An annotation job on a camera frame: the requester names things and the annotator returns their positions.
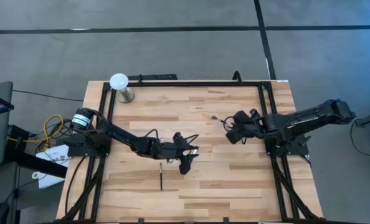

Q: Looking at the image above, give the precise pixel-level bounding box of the white lamp with metal stem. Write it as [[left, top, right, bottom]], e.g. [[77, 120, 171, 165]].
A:
[[109, 73, 136, 104]]

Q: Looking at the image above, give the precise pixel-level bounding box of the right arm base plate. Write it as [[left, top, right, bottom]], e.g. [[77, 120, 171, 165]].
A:
[[265, 135, 310, 157]]

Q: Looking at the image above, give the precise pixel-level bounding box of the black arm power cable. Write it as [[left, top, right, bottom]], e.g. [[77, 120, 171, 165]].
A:
[[65, 155, 88, 218]]

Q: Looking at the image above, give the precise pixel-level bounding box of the black desk stand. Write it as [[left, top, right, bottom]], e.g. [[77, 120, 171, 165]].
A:
[[4, 124, 68, 179]]

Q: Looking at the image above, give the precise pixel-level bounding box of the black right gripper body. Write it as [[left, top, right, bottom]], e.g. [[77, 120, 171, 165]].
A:
[[240, 117, 267, 139]]

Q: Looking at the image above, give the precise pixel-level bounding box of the white paper sheet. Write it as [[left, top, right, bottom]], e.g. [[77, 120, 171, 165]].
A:
[[35, 144, 71, 190]]

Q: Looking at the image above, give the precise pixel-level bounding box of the black aluminium table frame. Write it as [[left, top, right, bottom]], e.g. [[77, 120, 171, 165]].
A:
[[60, 79, 325, 224]]

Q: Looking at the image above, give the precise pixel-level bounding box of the black floor cable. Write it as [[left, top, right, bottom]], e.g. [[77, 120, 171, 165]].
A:
[[349, 118, 370, 158], [12, 90, 84, 102]]

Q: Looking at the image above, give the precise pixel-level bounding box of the black bar device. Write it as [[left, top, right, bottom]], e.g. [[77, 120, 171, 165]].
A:
[[127, 73, 178, 81]]

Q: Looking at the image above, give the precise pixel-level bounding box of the black arched clamp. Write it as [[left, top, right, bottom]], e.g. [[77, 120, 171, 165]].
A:
[[231, 70, 244, 85]]

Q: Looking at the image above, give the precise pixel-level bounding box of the clear plastic bag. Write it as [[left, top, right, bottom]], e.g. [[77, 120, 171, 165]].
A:
[[210, 114, 235, 138]]

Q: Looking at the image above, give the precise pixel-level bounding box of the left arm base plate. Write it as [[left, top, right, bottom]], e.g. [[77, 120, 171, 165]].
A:
[[56, 135, 111, 157]]

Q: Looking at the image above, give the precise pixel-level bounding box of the yellow cable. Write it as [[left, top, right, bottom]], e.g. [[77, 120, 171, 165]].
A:
[[7, 114, 64, 152]]

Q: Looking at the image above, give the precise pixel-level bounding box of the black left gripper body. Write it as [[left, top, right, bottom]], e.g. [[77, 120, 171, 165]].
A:
[[153, 139, 186, 161]]

